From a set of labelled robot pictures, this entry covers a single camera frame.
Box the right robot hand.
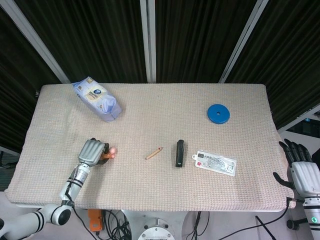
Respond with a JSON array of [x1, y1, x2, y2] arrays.
[[272, 138, 320, 198]]

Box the white frame post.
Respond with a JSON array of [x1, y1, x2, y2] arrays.
[[139, 0, 157, 84], [0, 0, 71, 85], [217, 0, 270, 84]]

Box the black stapler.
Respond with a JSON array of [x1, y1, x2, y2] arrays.
[[175, 139, 186, 168]]

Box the orange box under table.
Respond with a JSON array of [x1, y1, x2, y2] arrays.
[[87, 209, 104, 232]]

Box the orange pink turtle toy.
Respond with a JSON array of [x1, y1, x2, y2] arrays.
[[100, 146, 118, 160]]

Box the beige woven table mat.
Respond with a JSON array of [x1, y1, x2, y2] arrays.
[[4, 83, 296, 212]]

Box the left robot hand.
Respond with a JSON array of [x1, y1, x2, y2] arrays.
[[78, 137, 111, 168]]

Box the round grey robot base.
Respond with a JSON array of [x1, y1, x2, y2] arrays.
[[119, 210, 193, 240]]

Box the clear packaged ruler set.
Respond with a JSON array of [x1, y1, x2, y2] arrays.
[[191, 149, 237, 177]]

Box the blue tissue pack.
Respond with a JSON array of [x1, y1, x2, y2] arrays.
[[71, 76, 123, 123]]

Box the black cable bundle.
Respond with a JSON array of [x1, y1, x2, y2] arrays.
[[96, 209, 132, 240]]

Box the short wooden pencil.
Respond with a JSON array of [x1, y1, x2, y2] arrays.
[[145, 146, 164, 161]]

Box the blue round disc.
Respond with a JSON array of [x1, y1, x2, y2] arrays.
[[206, 103, 231, 125]]

